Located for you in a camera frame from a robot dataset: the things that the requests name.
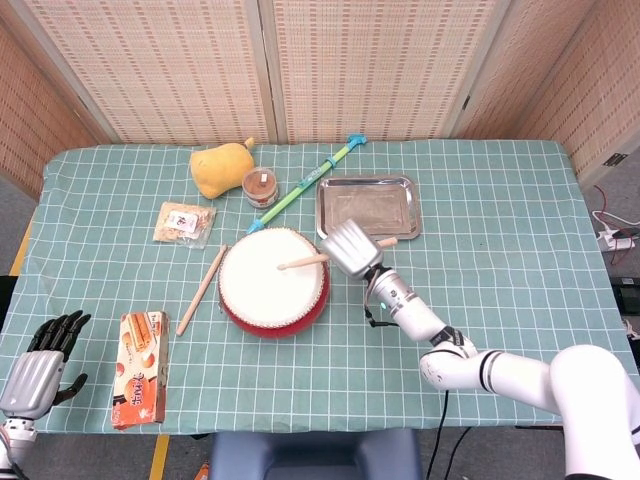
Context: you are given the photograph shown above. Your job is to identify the black floor cable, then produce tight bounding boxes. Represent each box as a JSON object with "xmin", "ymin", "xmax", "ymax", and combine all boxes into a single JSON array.
[{"xmin": 449, "ymin": 427, "xmax": 474, "ymax": 480}]

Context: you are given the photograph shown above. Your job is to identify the green checkered tablecloth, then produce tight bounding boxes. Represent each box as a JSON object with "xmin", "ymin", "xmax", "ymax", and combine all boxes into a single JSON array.
[{"xmin": 0, "ymin": 138, "xmax": 632, "ymax": 435}]

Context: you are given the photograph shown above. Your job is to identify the right silver orange-tipped robot hand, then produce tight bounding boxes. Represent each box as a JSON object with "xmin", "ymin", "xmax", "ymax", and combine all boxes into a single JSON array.
[{"xmin": 319, "ymin": 218, "xmax": 385, "ymax": 281}]

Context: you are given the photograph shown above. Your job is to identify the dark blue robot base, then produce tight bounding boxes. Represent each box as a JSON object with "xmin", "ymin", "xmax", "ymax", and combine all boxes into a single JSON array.
[{"xmin": 208, "ymin": 428, "xmax": 424, "ymax": 480}]

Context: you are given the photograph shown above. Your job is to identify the small clear jar brown contents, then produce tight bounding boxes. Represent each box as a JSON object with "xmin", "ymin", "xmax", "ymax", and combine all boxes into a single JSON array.
[{"xmin": 241, "ymin": 168, "xmax": 280, "ymax": 210}]

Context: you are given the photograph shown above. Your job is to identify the bamboo folding screen panel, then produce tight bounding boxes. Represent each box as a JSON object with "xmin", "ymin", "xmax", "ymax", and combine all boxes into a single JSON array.
[
  {"xmin": 259, "ymin": 0, "xmax": 516, "ymax": 145},
  {"xmin": 449, "ymin": 0, "xmax": 640, "ymax": 181},
  {"xmin": 9, "ymin": 0, "xmax": 279, "ymax": 146},
  {"xmin": 0, "ymin": 19, "xmax": 109, "ymax": 199}
]

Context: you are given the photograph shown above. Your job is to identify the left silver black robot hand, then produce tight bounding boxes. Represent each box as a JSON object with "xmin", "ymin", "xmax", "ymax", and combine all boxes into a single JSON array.
[{"xmin": 0, "ymin": 309, "xmax": 93, "ymax": 420}]

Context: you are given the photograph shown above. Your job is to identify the orange biscuit box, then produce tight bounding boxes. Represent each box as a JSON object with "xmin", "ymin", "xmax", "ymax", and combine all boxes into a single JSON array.
[{"xmin": 110, "ymin": 310, "xmax": 170, "ymax": 431}]

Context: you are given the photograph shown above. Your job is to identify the white power strip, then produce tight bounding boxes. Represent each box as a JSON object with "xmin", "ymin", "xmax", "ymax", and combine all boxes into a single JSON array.
[{"xmin": 597, "ymin": 227, "xmax": 636, "ymax": 251}]

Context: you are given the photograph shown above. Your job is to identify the red drum with white head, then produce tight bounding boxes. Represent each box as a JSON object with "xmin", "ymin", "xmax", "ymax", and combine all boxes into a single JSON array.
[{"xmin": 217, "ymin": 227, "xmax": 331, "ymax": 340}]

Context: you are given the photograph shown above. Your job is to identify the yellow plush toy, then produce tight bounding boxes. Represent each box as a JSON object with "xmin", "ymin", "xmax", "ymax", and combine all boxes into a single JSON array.
[{"xmin": 189, "ymin": 137, "xmax": 256, "ymax": 201}]

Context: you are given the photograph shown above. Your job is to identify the green blue toy water pump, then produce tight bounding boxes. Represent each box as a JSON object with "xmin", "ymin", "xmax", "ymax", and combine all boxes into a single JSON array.
[{"xmin": 246, "ymin": 133, "xmax": 369, "ymax": 235}]

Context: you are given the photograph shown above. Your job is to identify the red cable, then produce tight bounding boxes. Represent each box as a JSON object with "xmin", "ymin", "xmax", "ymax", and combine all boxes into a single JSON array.
[{"xmin": 593, "ymin": 184, "xmax": 614, "ymax": 216}]

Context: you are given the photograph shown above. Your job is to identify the wooden drumstick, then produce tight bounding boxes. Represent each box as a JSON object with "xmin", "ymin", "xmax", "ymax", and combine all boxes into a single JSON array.
[
  {"xmin": 175, "ymin": 244, "xmax": 229, "ymax": 337},
  {"xmin": 277, "ymin": 237, "xmax": 399, "ymax": 272}
]

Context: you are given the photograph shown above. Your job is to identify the black equipment box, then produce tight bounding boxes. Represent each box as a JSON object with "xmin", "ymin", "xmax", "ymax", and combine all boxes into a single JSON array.
[{"xmin": 610, "ymin": 277, "xmax": 640, "ymax": 316}]

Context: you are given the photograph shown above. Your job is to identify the clear snack bag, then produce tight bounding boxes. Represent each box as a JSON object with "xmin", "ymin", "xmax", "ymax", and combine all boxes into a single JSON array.
[{"xmin": 152, "ymin": 201, "xmax": 218, "ymax": 250}]

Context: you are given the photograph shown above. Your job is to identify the rectangular metal tray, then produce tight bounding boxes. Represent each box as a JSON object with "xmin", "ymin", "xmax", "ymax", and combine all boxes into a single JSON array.
[{"xmin": 315, "ymin": 174, "xmax": 424, "ymax": 243}]

